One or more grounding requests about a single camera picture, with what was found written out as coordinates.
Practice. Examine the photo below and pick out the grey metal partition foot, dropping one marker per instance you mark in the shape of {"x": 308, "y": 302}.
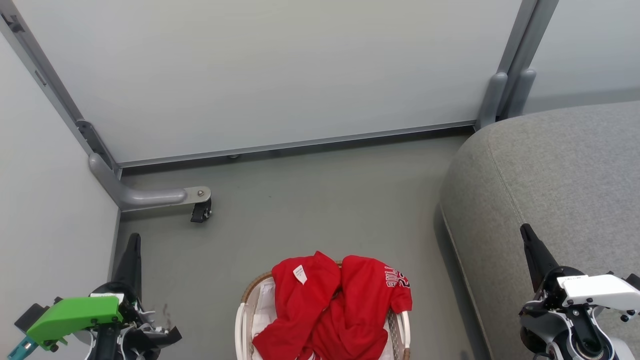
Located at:
{"x": 150, "y": 197}

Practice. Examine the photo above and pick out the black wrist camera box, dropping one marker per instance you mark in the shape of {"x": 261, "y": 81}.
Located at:
{"x": 31, "y": 316}

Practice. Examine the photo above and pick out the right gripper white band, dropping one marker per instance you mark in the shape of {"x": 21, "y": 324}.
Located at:
{"x": 600, "y": 292}

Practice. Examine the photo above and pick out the grey partition bottom rail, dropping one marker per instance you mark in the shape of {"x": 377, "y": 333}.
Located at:
{"x": 300, "y": 142}

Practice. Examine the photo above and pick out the grey fabric sofa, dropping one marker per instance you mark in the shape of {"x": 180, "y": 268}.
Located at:
{"x": 560, "y": 200}

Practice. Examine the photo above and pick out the grey partition frame post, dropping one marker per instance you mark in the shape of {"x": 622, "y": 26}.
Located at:
{"x": 522, "y": 87}
{"x": 492, "y": 95}
{"x": 92, "y": 139}

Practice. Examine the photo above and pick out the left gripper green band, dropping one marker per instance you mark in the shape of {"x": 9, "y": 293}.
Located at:
{"x": 75, "y": 315}

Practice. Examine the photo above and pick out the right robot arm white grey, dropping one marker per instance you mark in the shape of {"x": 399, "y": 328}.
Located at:
{"x": 555, "y": 330}

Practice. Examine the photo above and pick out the white wicker-rimmed laundry basket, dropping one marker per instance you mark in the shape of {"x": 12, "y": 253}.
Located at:
{"x": 242, "y": 325}

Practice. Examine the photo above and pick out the red jersey shirt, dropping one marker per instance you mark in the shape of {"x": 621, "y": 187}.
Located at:
{"x": 340, "y": 310}

